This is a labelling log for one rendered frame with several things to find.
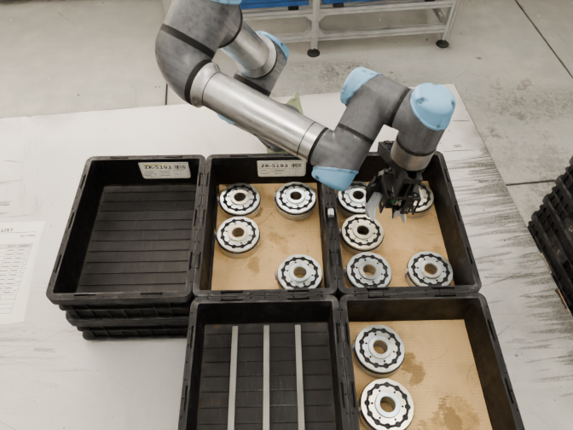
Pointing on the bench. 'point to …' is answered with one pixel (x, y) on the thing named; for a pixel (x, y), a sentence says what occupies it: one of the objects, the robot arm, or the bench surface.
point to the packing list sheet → (17, 267)
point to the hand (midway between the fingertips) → (381, 211)
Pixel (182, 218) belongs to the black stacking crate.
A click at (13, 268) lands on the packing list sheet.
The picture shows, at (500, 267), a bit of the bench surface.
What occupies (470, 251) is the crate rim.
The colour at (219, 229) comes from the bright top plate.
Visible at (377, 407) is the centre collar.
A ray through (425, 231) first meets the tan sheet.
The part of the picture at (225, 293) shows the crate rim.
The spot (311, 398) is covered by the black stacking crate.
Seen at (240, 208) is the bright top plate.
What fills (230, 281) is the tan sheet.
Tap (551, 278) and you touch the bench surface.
